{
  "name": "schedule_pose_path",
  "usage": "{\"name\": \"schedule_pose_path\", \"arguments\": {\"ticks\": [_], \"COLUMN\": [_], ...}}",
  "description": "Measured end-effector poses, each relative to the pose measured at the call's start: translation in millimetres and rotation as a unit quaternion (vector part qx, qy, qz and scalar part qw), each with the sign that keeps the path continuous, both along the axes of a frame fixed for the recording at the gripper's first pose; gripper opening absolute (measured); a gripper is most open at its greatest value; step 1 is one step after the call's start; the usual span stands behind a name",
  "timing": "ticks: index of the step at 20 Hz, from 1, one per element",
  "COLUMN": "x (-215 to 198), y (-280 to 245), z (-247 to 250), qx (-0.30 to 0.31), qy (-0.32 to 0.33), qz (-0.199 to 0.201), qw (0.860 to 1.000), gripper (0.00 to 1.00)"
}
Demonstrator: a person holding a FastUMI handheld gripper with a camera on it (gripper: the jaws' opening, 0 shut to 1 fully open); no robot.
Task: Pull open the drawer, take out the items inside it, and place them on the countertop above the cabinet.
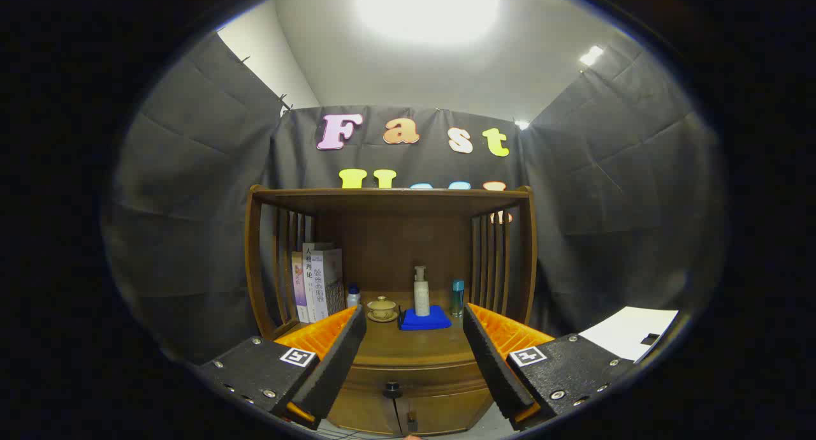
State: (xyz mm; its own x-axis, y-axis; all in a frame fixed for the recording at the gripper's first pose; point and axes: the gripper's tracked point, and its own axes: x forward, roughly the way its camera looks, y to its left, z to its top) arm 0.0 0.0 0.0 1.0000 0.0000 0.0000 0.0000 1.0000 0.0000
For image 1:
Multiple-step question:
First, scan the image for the wooden cabinet with slatted sides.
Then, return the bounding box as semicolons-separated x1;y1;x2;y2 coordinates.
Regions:
245;185;537;436

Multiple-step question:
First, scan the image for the wooden countertop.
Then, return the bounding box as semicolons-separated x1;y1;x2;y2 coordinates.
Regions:
275;291;495;369

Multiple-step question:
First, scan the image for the large ceiling light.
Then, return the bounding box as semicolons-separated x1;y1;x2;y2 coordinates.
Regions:
354;0;501;45

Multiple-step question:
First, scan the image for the yellow lidded teacup with saucer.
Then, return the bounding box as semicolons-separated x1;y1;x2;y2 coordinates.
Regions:
367;296;400;323

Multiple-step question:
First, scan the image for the blue folded cloth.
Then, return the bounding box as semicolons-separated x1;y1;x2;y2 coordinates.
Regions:
398;305;453;332

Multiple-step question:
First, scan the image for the pink purple book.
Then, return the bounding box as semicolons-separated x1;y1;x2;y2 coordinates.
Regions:
291;252;310;323

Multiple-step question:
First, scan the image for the wooden drawer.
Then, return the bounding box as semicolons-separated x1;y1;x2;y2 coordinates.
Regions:
344;362;495;399

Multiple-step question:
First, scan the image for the thick white book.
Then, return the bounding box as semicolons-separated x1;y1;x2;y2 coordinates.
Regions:
310;247;346;321

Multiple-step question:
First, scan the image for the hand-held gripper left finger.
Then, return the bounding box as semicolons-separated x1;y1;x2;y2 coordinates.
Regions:
199;305;368;429

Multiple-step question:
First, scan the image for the white pump bottle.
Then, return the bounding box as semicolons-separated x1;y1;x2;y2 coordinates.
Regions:
413;266;431;317

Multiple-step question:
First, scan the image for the white grey printer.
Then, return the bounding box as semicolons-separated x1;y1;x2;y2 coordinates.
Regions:
579;307;680;363

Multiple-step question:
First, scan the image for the thin white book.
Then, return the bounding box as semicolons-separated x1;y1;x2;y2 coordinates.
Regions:
302;242;321;323

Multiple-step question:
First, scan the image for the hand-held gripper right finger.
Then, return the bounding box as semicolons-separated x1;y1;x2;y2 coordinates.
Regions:
463;303;635;431

